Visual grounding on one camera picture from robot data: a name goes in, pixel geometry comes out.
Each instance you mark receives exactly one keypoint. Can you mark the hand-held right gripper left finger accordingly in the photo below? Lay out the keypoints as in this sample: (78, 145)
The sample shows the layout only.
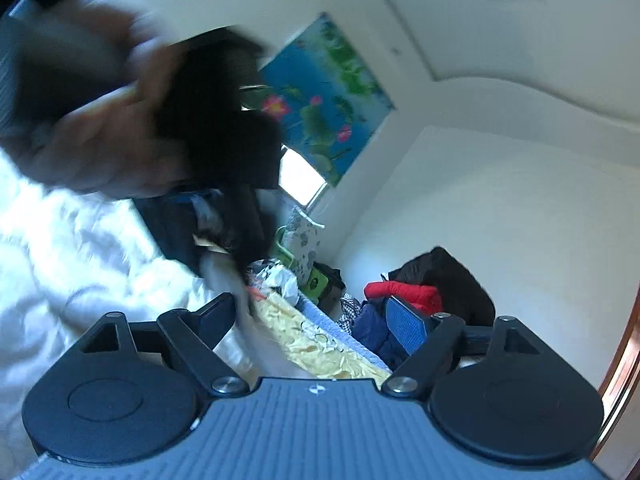
(215, 310)

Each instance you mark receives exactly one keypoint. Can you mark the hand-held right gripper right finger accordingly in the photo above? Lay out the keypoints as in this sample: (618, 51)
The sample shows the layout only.
(407, 327)

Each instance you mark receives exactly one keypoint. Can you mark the white down duvet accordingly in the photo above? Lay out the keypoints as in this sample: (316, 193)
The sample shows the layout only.
(75, 260)

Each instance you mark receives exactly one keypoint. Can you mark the pile of dark clothes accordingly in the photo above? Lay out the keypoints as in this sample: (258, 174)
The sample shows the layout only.
(170, 230)

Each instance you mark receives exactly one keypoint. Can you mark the person's left hand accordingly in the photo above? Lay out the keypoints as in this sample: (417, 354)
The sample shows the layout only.
(100, 150)

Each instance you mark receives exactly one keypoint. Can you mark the navy blue garment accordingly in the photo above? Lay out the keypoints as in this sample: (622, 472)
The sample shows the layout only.
(372, 330)

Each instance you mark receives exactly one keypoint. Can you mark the checked cloth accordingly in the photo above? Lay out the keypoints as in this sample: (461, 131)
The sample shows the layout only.
(350, 310)

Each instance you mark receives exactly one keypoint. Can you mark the blue mattress edge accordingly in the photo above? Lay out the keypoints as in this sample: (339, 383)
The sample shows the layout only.
(345, 332)

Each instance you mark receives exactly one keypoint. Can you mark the black jacket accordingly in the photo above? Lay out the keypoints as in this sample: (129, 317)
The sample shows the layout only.
(460, 285)

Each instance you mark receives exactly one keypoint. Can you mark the crumpled silver plastic bag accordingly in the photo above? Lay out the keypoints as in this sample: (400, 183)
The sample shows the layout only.
(280, 280)

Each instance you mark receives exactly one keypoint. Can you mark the window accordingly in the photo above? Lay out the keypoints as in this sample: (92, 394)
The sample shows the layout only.
(300, 175)

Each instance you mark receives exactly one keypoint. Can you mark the yellow floral bed sheet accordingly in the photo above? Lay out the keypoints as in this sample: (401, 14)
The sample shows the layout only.
(310, 345)

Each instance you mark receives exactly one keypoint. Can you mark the green and black bag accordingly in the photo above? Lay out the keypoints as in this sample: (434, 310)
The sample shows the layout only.
(317, 285)

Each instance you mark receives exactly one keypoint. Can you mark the white floral gift bag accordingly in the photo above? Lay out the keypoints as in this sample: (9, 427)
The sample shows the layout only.
(302, 247)

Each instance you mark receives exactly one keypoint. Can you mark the lotus print roller blind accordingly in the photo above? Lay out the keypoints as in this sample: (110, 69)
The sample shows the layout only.
(325, 95)

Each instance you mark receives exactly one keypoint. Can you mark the wooden door frame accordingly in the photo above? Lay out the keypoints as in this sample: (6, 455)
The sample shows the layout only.
(620, 385)

